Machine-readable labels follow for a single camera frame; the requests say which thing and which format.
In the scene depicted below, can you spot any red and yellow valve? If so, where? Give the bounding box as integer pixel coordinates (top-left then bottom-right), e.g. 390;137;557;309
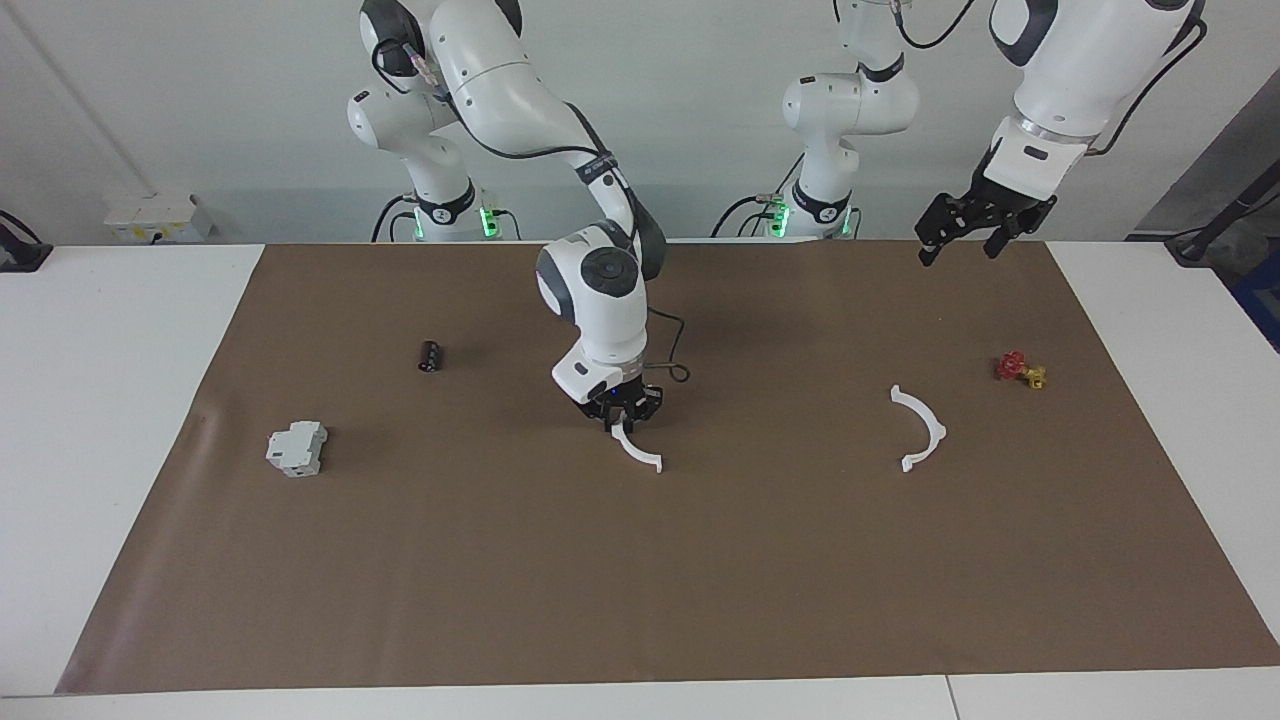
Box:
994;350;1048;390

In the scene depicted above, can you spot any black stand base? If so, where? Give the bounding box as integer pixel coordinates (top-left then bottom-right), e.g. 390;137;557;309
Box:
1165;185;1280;266

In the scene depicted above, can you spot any white wall socket box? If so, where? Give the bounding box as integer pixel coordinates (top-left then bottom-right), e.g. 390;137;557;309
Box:
103;193;216;245

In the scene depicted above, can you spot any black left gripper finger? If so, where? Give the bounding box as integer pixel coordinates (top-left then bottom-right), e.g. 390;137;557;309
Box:
985;210;1044;259
915;193;971;266

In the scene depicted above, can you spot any blue box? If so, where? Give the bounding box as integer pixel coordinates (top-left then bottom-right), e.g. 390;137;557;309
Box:
1230;255;1280;353

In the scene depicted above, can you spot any black base cable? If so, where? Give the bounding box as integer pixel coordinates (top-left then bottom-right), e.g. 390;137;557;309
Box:
371;193;419;243
711;155;806;239

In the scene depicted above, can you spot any black table clamp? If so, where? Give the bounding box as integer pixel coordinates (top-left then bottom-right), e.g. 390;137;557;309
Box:
0;210;53;273

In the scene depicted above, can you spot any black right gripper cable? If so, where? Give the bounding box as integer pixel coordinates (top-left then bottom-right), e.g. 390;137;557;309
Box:
645;308;693;386

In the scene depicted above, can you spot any white circuit breaker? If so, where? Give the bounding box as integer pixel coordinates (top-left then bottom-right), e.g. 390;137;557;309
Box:
265;420;329;478

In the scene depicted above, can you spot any black left base cable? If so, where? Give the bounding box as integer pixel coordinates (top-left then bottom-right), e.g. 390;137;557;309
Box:
711;155;806;239

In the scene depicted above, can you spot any brown paper mat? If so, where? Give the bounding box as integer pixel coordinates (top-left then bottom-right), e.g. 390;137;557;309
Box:
55;240;1280;695

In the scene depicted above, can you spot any black right base cable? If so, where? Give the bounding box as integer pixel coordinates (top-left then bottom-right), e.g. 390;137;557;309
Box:
371;193;419;243

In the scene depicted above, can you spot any white half-ring pipe clamp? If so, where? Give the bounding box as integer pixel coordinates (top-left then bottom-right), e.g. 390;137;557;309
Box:
890;385;947;473
610;420;664;475

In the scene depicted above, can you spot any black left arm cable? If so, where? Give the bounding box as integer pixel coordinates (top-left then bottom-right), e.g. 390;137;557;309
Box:
893;0;1208;156

